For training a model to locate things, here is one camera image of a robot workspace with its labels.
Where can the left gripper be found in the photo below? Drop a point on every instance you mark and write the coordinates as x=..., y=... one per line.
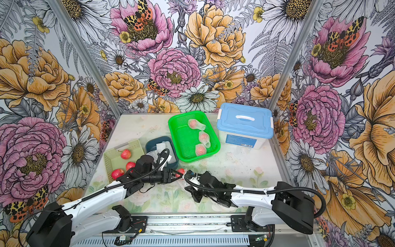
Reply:
x=169, y=176

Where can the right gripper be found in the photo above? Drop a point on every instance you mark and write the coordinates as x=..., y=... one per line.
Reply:
x=194, y=193

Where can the white foam net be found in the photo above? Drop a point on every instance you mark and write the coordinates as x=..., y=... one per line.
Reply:
x=172, y=156

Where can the bare red apple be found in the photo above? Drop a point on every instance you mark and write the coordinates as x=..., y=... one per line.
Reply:
x=130, y=165
x=126, y=154
x=117, y=173

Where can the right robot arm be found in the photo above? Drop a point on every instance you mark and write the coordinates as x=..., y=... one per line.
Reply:
x=297, y=207

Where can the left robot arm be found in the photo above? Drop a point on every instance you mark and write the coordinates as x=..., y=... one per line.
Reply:
x=67, y=224

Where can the dark teal plastic tub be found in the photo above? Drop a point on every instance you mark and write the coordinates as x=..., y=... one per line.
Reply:
x=151, y=145

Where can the bright green plastic basket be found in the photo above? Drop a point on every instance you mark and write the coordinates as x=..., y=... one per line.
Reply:
x=185, y=139

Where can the pale green perforated basket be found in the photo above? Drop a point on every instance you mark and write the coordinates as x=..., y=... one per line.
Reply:
x=113, y=159

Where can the blue lidded storage box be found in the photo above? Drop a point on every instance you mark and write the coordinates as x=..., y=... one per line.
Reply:
x=244, y=126

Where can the aluminium front rail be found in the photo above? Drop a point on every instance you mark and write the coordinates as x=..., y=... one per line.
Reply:
x=201, y=230

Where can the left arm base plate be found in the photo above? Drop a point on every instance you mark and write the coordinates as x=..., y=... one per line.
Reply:
x=135, y=224

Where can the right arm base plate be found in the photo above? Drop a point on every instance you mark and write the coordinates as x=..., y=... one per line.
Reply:
x=244, y=223

